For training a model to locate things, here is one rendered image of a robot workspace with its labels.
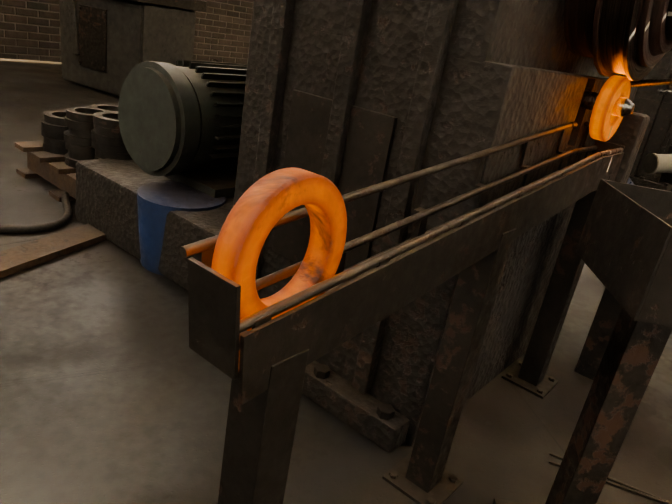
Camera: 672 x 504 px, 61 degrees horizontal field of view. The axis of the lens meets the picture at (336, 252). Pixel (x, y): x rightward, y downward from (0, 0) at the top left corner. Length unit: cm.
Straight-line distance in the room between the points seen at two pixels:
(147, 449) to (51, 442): 19
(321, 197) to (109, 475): 84
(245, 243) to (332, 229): 14
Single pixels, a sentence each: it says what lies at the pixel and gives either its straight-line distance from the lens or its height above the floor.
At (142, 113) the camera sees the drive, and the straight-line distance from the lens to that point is 207.
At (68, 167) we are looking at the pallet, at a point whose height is 14.
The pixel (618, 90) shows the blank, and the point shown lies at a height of 85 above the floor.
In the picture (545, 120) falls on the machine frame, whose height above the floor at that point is 77.
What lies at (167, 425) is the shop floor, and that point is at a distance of 139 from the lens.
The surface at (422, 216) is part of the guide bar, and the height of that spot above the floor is 64.
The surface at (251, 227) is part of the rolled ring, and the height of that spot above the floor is 70.
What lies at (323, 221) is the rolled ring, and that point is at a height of 68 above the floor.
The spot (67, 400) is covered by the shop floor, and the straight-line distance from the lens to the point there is 148.
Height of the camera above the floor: 89
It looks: 22 degrees down
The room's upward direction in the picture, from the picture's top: 10 degrees clockwise
